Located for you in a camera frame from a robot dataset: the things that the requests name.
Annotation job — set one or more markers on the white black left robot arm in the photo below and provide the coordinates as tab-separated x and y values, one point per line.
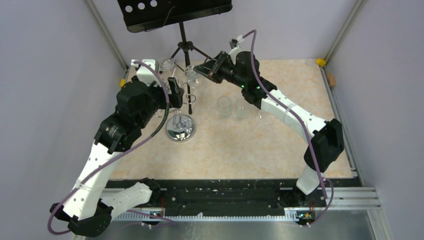
84	209

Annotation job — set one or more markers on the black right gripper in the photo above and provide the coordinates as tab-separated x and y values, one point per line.
209	69

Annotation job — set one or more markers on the aluminium frame post right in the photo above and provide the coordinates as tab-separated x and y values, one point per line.
349	21

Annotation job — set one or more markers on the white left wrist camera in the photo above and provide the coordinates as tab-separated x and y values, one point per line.
143	74

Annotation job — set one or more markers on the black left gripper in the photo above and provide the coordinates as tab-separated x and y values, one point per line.
174	100

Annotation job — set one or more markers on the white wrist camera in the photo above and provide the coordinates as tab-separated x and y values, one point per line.
235	46
143	74

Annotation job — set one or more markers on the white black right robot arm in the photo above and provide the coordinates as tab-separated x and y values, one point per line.
324	138

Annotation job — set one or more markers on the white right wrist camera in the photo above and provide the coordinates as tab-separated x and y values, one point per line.
235	46

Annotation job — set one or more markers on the tall rear wine glass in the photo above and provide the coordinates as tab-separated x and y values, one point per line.
167	65

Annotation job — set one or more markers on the large plain wine glass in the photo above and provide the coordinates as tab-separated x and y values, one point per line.
258	114

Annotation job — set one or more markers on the aluminium frame post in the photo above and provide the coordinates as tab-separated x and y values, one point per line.
107	36
349	21

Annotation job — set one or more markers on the aluminium frame post left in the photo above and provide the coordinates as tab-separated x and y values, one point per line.
107	36

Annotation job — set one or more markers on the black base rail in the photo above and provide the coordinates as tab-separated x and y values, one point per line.
230	197

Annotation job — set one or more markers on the yellow corner bracket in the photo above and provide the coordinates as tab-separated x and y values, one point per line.
320	62

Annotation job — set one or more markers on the yellow left edge bracket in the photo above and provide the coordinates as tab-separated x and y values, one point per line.
122	82

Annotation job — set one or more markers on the chrome wine glass rack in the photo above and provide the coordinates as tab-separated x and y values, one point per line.
179	127

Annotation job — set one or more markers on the black music stand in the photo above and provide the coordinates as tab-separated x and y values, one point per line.
149	15

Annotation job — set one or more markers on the small wooden block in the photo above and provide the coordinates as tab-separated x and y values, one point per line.
331	80

